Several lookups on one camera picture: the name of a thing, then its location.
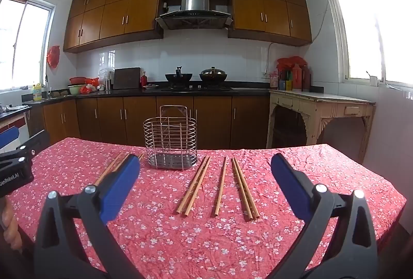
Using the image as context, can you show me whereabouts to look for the black gas stove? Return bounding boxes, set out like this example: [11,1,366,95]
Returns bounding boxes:
[144,83,233,92]

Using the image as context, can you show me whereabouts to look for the black wok with lid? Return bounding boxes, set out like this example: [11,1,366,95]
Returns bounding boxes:
[199,66,228,82]

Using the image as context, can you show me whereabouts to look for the person's left hand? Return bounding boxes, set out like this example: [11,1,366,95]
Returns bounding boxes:
[0,198,23,251]

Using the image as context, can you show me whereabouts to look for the dark brown bottle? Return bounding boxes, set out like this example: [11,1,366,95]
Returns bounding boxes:
[301,64,312,91]

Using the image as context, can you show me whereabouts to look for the red bag on bottles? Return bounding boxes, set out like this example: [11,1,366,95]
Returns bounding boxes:
[277,56,307,73]

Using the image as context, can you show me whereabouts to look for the black wok with handle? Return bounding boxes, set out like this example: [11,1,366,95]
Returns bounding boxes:
[165,66,193,82]

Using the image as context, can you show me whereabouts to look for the dark wooden cutting board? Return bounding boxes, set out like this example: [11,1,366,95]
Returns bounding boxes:
[113,67,141,90]

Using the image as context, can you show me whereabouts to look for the black kitchen countertop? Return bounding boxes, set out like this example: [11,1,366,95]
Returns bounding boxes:
[22,82,270,105]

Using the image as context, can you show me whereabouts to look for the white plastic bag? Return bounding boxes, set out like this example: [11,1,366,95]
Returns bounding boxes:
[98,67,115,86]

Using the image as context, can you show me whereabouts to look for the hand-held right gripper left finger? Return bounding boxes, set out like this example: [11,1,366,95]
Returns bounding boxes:
[32,154,142,279]

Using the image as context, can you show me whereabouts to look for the hanging red plastic bag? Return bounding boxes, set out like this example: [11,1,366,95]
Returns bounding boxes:
[47,45,61,68]

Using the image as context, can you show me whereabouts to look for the colourful seasoning boxes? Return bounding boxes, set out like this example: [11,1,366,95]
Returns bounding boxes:
[279,71,302,91]

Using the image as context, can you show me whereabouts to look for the steel wire utensil holder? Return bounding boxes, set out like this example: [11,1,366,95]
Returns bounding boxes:
[143,105,198,171]

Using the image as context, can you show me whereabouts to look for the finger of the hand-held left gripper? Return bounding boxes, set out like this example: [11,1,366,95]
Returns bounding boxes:
[14,130,51,158]
[0,127,20,150]

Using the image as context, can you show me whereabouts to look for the cream wooden side table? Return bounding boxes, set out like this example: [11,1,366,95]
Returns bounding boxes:
[266,89,376,163]

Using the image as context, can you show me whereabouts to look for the wooden base cabinets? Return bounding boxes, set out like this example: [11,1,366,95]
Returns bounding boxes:
[27,95,270,150]

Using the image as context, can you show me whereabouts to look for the wooden wall cabinet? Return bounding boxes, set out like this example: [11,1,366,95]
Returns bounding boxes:
[228,0,312,47]
[63,0,164,53]

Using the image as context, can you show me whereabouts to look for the window with sliding frame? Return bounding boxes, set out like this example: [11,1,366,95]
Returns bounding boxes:
[0,0,55,92]

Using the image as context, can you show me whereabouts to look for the red floral tablecloth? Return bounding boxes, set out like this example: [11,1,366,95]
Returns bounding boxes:
[6,137,407,279]

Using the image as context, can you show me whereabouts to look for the large bright window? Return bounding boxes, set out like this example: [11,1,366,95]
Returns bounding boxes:
[326,0,413,86]

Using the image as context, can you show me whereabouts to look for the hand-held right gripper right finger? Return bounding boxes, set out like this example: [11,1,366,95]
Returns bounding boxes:
[270,153,379,279]

